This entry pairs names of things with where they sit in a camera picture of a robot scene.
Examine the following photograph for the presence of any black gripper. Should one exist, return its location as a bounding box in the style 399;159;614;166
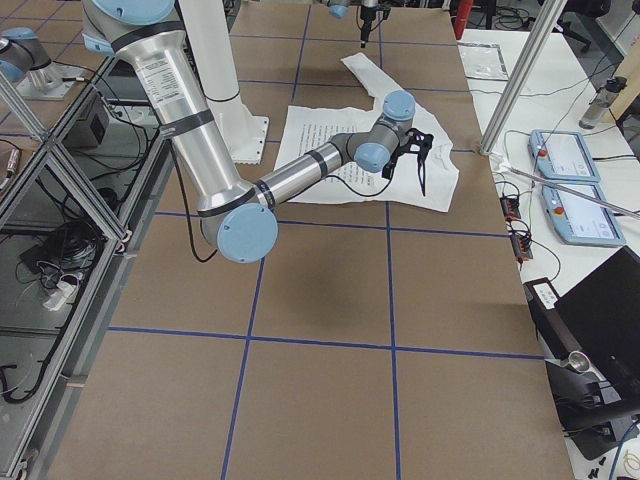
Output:
382;128;433;196
356;1;390;48

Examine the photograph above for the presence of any white printed t-shirt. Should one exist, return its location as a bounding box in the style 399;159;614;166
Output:
271;51;461;215

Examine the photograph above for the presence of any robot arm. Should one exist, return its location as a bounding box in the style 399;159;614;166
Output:
82;1;433;263
321;0;391;49

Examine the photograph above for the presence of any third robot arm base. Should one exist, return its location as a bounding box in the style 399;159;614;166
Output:
1;27;85;100

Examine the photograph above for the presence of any clear plastic bag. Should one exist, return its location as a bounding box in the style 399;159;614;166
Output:
458;42;509;81

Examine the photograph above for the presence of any far blue teach pendant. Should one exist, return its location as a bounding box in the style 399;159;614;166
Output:
529;129;601;184

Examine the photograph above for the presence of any blue teach pendant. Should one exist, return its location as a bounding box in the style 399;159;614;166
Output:
542;185;626;247
529;129;601;184

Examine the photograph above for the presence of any orange black connector board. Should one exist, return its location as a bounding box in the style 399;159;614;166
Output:
499;195;533;265

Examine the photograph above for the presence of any water bottle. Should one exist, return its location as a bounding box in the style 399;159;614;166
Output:
578;76;627;130

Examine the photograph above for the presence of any near blue teach pendant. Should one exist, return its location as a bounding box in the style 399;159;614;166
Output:
542;185;626;247

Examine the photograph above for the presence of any black laptop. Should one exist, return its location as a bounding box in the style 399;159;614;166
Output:
524;246;639;398

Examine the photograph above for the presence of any white power strip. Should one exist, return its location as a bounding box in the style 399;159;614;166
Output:
43;280;77;311

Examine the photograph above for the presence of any aluminium frame post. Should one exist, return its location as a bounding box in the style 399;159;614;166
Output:
479;0;567;155

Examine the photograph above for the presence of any aluminium frame rack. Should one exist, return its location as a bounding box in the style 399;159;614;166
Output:
1;59;167;479

